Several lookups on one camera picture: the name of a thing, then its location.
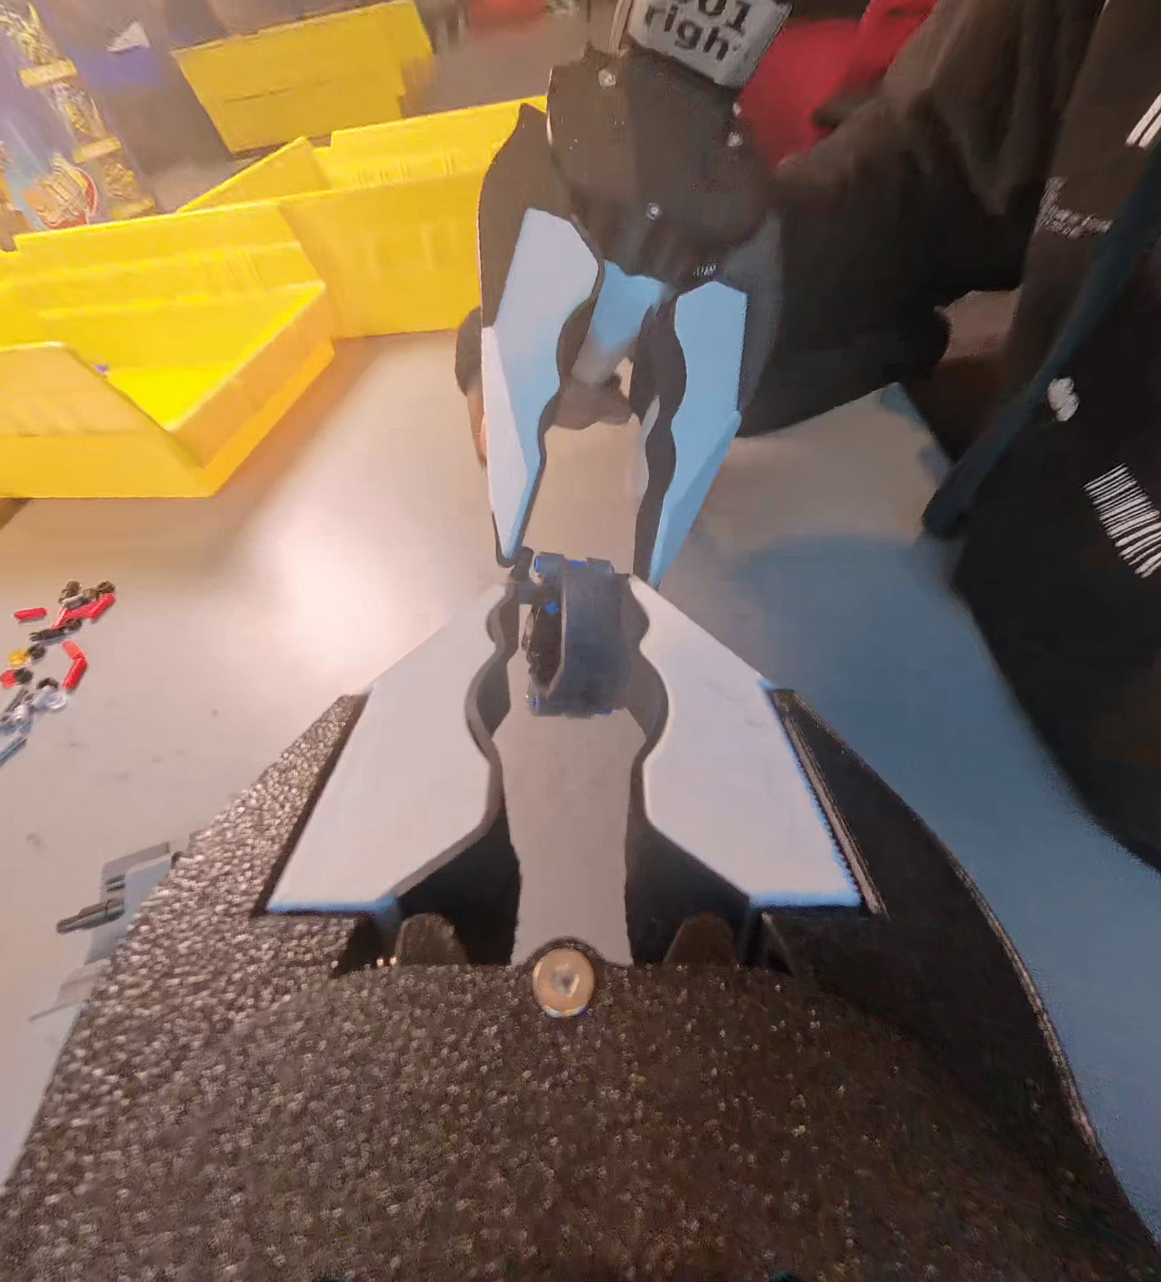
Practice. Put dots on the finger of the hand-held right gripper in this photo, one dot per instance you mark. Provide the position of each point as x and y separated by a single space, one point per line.
524 350
710 400

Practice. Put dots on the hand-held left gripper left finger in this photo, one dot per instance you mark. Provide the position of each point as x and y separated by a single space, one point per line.
389 801

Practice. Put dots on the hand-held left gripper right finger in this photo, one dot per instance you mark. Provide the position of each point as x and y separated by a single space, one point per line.
740 790

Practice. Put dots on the black toy wheel assembly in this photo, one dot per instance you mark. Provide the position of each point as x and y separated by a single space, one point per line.
581 641

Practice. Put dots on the grey desk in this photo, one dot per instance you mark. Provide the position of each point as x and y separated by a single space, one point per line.
289 600

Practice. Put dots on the person's right hand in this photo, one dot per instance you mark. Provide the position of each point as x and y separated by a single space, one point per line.
595 405

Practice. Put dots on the red plastic object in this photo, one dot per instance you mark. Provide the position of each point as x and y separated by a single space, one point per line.
820 80

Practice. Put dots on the grey toy panel assembly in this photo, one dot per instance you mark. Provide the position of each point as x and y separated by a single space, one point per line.
130 880

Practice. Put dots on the person's black printed hoodie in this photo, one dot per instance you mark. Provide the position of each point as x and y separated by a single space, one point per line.
1090 650

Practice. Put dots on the pile of small toy parts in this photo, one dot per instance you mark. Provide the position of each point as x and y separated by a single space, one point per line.
29 661

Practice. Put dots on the blue toy kit box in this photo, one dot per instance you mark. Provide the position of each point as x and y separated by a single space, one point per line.
19 120

